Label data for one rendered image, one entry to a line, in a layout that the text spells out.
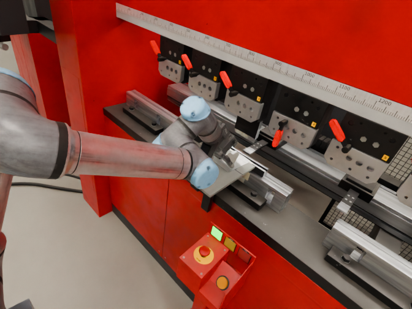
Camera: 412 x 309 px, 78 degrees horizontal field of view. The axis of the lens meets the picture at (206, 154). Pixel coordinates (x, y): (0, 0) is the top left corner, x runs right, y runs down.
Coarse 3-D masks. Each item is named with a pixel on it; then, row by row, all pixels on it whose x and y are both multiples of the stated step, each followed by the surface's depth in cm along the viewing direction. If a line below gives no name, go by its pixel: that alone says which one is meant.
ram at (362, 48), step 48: (144, 0) 108; (192, 0) 91; (240, 0) 79; (288, 0) 69; (336, 0) 62; (384, 0) 56; (288, 48) 74; (336, 48) 65; (384, 48) 59; (336, 96) 69; (384, 96) 62
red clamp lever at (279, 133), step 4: (284, 120) 79; (280, 124) 79; (284, 124) 79; (280, 128) 80; (276, 132) 81; (280, 132) 80; (276, 136) 82; (280, 136) 81; (276, 140) 82; (272, 144) 84; (276, 144) 83
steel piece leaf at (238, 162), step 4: (216, 160) 97; (220, 160) 99; (236, 160) 101; (240, 160) 101; (220, 164) 96; (224, 164) 94; (236, 164) 99; (240, 164) 99; (224, 168) 95; (228, 168) 94; (232, 168) 96; (236, 168) 97
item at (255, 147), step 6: (264, 132) 116; (270, 132) 117; (258, 138) 118; (264, 138) 116; (270, 138) 115; (258, 144) 113; (264, 144) 114; (270, 144) 115; (282, 144) 117; (246, 150) 107; (252, 150) 108
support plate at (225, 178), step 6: (228, 150) 106; (222, 168) 96; (240, 168) 97; (246, 168) 98; (252, 168) 99; (222, 174) 93; (228, 174) 93; (234, 174) 94; (240, 174) 94; (216, 180) 90; (222, 180) 90; (228, 180) 90; (234, 180) 92; (210, 186) 86; (216, 186) 87; (222, 186) 87; (204, 192) 84; (210, 192) 84; (216, 192) 85
